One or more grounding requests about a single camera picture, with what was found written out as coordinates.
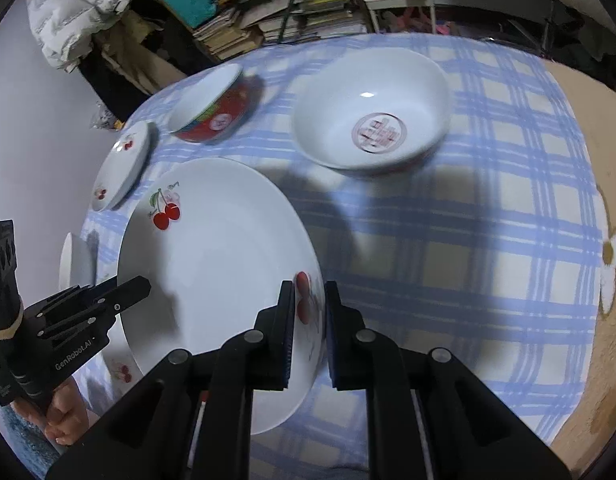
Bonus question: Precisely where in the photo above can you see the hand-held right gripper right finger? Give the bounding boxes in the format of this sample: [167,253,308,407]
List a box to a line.
[324,280,571,480]

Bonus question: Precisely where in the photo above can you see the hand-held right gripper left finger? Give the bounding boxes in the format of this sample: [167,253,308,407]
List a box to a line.
[45,280,296,480]

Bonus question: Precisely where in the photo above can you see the patterned plastic bag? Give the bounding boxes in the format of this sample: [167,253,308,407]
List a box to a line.
[95,105,125,132]

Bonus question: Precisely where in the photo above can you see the black garment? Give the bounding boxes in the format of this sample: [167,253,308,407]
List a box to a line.
[78,47,156,121]

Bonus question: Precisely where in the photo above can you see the large white bowl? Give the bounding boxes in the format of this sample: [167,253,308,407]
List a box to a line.
[293,50,451,173]

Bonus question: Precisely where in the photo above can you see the beige flower blanket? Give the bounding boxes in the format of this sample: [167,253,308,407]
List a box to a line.
[538,57,616,480]

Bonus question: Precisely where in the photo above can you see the person's left hand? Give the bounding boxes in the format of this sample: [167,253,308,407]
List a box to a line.
[42,379,92,447]

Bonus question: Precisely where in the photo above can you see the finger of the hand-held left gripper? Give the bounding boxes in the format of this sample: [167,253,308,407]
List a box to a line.
[85,276,152,318]

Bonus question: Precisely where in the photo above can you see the small white cherry plate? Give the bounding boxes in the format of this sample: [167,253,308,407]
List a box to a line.
[59,232,98,293]
[91,121,151,212]
[100,345,149,391]

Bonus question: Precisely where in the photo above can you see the blue plaid blanket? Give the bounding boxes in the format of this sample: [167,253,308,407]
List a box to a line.
[63,35,606,473]

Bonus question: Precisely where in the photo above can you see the thin black rod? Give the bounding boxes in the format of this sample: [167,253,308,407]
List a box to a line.
[282,0,298,38]

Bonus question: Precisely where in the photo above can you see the stack of books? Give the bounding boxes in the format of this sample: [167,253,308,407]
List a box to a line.
[190,0,369,58]

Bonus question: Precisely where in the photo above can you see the white puffer jacket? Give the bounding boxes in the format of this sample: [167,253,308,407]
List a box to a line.
[25,0,154,71]

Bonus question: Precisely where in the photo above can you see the small red patterned bowl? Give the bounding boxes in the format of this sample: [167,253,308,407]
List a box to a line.
[167,63,251,145]

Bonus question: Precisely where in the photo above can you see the large white cherry plate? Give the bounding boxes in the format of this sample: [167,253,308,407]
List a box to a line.
[117,157,326,436]

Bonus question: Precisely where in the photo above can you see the beige coat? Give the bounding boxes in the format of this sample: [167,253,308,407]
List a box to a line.
[95,10,189,96]

